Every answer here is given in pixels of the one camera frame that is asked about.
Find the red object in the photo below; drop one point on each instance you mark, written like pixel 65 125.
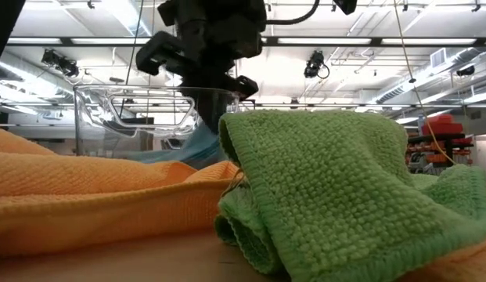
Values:
pixel 442 125

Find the black overhead camera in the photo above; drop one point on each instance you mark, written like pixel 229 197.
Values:
pixel 315 64

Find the green microfiber towel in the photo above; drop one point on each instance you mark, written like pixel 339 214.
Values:
pixel 325 188

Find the grey cabinet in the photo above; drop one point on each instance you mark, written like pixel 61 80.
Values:
pixel 484 152

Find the black track spotlight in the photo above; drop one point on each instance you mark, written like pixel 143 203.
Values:
pixel 91 4
pixel 405 6

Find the black monitor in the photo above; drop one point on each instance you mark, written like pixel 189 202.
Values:
pixel 125 121

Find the dark ceiling disc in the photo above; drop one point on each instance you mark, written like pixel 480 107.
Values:
pixel 116 79

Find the white ceiling vent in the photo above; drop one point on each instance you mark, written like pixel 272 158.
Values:
pixel 438 58

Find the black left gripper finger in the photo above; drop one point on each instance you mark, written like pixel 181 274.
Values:
pixel 244 88
pixel 160 53

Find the black ceiling-hung equipment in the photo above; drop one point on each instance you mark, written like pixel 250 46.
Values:
pixel 60 62

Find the dark ceiling fixture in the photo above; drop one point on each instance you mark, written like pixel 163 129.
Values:
pixel 465 71

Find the clear plastic bin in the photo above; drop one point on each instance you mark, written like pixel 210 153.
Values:
pixel 94 117

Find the black shelf with orange bins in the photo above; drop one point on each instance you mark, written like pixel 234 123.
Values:
pixel 448 147

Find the orange microfiber towel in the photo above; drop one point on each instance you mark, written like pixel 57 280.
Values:
pixel 461 262
pixel 109 203

